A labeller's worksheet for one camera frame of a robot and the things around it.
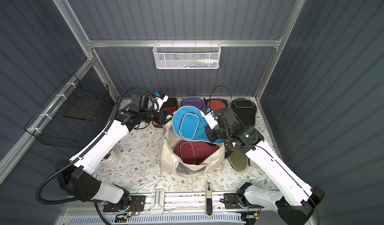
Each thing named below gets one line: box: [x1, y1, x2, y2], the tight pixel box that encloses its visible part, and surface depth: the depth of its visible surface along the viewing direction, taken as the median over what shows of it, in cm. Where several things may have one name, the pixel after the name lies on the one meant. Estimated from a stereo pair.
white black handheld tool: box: [205, 181, 213, 218], surface depth 72 cm
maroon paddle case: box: [174, 140, 220, 165], surface depth 89 cm
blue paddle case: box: [172, 105, 224, 144], surface depth 71 cm
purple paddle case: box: [179, 96, 206, 110], surface depth 118 cm
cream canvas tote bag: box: [160, 120, 225, 177], surface depth 70 cm
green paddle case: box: [227, 150, 249, 171], surface depth 86 cm
